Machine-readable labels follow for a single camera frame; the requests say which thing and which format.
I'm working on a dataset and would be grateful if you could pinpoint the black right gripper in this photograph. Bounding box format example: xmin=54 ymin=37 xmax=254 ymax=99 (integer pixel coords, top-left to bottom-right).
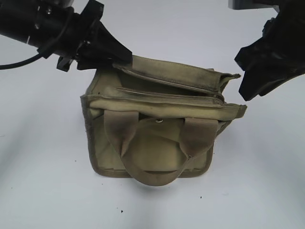
xmin=234 ymin=0 xmax=305 ymax=101

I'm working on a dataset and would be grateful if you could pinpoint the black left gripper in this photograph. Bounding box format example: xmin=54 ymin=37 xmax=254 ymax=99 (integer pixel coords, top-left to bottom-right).
xmin=57 ymin=0 xmax=132 ymax=72

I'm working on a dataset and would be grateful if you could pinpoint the olive yellow canvas bag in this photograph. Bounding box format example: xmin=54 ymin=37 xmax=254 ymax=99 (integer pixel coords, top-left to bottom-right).
xmin=81 ymin=56 xmax=247 ymax=187

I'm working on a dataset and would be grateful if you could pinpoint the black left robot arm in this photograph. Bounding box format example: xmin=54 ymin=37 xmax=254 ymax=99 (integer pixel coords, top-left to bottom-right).
xmin=0 ymin=0 xmax=132 ymax=72

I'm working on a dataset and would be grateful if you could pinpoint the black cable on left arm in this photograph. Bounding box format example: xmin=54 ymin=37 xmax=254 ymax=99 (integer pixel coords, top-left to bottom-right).
xmin=0 ymin=9 xmax=72 ymax=70

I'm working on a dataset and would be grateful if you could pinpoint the grey camera box top right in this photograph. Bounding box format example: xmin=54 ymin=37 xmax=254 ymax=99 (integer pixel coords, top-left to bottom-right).
xmin=228 ymin=0 xmax=280 ymax=12

